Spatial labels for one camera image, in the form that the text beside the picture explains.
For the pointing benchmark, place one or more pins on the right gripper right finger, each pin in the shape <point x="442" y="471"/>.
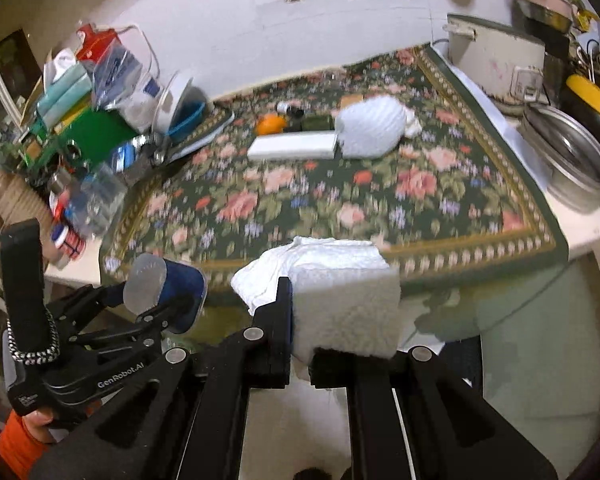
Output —
<point x="411" y="417"/>

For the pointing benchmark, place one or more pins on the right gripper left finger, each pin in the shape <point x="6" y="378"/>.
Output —
<point x="183" y="417"/>

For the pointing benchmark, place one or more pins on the blue round tin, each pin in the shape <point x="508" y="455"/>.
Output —
<point x="154" y="281"/>

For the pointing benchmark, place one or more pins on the white tissue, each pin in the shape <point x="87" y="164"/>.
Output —
<point x="345" y="295"/>

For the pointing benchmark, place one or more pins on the white box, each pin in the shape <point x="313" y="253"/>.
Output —
<point x="294" y="146"/>

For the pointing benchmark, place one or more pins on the dark green glass bottle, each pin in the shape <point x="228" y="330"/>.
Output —
<point x="317" y="123"/>

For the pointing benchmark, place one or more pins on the small brown medicine bottle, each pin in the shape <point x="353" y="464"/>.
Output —
<point x="290" y="110"/>

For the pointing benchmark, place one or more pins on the left hand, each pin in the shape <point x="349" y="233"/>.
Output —
<point x="38" y="423"/>

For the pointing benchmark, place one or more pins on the orange left sleeve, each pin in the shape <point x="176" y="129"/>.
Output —
<point x="18" y="449"/>

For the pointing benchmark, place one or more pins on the white red pill bottle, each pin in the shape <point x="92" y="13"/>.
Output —
<point x="67" y="241"/>

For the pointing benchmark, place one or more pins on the clear glass cup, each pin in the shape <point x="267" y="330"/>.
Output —
<point x="94" y="203"/>

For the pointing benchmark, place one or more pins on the green storage box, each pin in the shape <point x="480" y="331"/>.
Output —
<point x="86" y="142"/>

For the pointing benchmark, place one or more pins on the floral green table mat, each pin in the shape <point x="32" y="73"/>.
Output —
<point x="453" y="203"/>

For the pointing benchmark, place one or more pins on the teal tissue boxes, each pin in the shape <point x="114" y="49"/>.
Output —
<point x="62" y="95"/>

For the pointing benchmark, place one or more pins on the blue plastic bowl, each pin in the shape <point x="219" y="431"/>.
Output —
<point x="189" y="118"/>

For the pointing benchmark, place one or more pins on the plastic bag with blue print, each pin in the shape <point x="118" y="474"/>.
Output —
<point x="122" y="84"/>

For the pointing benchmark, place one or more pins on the white perforated lid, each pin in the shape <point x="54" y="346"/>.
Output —
<point x="171" y="101"/>

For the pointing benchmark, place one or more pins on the stainless steel basin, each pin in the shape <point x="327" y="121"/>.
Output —
<point x="570" y="152"/>

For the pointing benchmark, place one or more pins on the orange fruit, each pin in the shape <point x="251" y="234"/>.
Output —
<point x="271" y="124"/>

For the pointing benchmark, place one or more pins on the yellow black pot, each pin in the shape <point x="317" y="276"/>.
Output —
<point x="580" y="99"/>

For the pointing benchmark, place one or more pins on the white rice cooker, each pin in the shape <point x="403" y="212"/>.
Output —
<point x="507" y="65"/>

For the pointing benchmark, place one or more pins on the pink utensil holder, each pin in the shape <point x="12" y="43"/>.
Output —
<point x="556" y="14"/>

